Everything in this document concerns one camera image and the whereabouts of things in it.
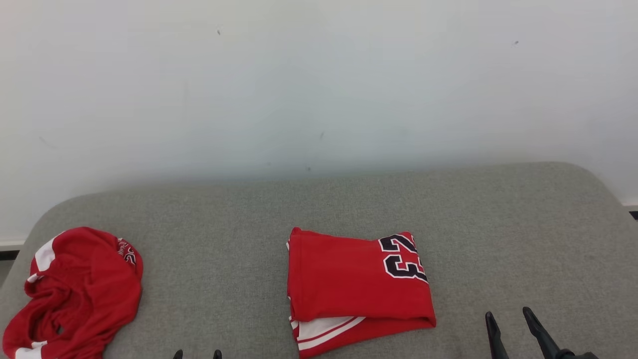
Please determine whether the red basketball jersey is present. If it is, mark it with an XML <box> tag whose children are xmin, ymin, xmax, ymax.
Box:
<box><xmin>2</xmin><ymin>227</ymin><xmax>144</xmax><ymax>359</ymax></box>

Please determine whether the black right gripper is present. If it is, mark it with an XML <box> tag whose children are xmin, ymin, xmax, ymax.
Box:
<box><xmin>484</xmin><ymin>306</ymin><xmax>602</xmax><ymax>359</ymax></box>

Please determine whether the red basketball jersey number 23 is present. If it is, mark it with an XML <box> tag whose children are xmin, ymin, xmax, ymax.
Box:
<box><xmin>286</xmin><ymin>227</ymin><xmax>437</xmax><ymax>359</ymax></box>

